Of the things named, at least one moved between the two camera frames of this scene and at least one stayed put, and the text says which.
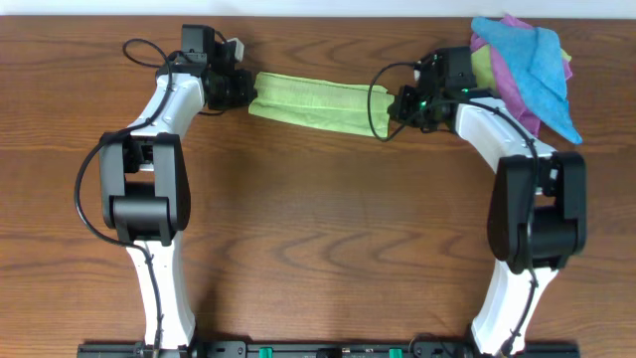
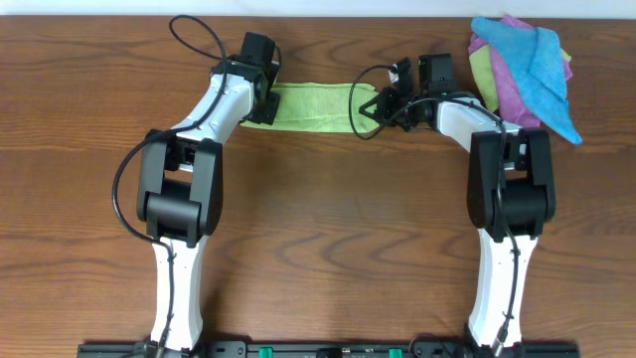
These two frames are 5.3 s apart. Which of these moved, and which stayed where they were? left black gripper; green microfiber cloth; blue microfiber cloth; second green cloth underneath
Moved: green microfiber cloth; left black gripper
Stayed: second green cloth underneath; blue microfiber cloth
